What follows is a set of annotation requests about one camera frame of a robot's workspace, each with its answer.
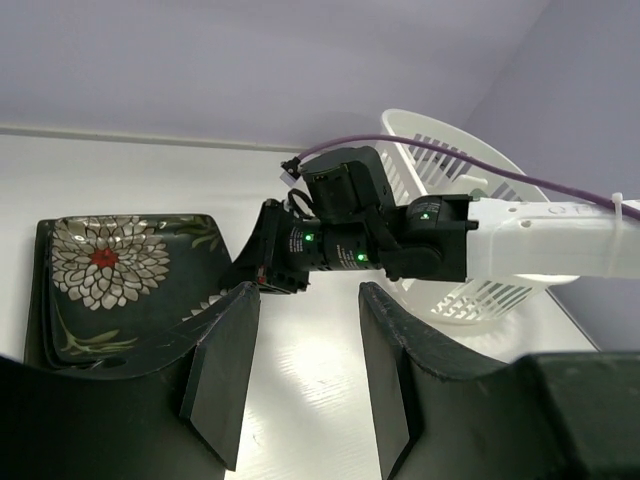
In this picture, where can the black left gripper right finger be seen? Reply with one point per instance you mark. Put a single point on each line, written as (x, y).
(444, 411)

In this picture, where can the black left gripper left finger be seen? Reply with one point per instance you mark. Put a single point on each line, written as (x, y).
(171, 408)

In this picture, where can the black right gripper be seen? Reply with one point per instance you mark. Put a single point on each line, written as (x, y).
(283, 250)

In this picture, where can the black floral square plate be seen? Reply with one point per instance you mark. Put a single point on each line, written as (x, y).
(113, 281)

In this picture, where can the green glazed square plate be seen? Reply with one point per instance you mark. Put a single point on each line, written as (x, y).
(39, 350)

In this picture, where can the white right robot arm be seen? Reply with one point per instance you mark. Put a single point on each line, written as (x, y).
(456, 238)

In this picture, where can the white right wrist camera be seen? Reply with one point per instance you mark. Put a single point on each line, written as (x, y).
(290, 171)

